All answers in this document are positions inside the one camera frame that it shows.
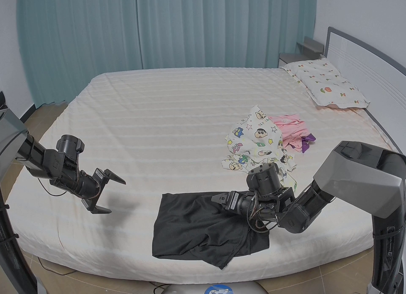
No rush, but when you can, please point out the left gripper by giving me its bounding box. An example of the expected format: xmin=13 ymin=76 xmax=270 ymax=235
xmin=72 ymin=167 xmax=126 ymax=215

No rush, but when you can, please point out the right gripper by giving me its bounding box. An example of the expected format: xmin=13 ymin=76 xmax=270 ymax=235
xmin=211 ymin=191 xmax=256 ymax=216

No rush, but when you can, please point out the black T-shirt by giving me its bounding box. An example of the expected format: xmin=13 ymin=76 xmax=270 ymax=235
xmin=152 ymin=191 xmax=271 ymax=270

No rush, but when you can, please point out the bed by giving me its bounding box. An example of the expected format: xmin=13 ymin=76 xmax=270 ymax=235
xmin=6 ymin=26 xmax=406 ymax=282

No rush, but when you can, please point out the white printed pyjama top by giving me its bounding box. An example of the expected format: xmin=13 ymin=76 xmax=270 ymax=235
xmin=221 ymin=105 xmax=299 ymax=192

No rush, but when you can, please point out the pink garment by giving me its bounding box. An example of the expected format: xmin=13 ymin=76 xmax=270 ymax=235
xmin=270 ymin=113 xmax=310 ymax=150

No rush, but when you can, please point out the purple garment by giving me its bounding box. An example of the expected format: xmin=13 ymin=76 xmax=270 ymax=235
xmin=300 ymin=133 xmax=317 ymax=154

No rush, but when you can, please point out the white printed pillow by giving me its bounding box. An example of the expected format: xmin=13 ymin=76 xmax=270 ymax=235
xmin=280 ymin=56 xmax=371 ymax=109

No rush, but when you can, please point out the grey bedside table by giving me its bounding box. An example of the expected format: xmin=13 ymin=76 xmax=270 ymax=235
xmin=278 ymin=36 xmax=325 ymax=66

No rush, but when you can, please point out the black cable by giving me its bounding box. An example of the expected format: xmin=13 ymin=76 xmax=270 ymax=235
xmin=247 ymin=212 xmax=275 ymax=234
xmin=37 ymin=256 xmax=78 ymax=276
xmin=34 ymin=175 xmax=69 ymax=197

